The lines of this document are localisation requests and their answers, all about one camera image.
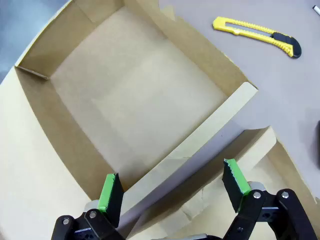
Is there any cardboard box with flat lid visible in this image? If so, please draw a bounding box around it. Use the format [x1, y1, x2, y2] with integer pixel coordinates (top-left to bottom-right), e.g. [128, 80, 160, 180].
[0, 0, 258, 240]

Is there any yellow utility knife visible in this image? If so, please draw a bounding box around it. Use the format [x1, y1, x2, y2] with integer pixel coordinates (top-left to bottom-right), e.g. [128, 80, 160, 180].
[212, 16, 303, 60]

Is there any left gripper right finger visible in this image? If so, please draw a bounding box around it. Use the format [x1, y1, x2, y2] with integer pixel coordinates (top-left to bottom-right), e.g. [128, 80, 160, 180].
[221, 158, 320, 240]

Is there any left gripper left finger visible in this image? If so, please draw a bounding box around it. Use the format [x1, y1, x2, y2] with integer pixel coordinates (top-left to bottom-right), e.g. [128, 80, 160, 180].
[51, 172, 126, 240]

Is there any cardboard box with curled lid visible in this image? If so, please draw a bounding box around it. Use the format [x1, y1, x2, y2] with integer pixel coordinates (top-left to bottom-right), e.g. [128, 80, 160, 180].
[119, 126, 320, 240]

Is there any black stapler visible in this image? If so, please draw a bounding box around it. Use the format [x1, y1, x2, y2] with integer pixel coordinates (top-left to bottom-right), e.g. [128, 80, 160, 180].
[314, 121, 320, 162]

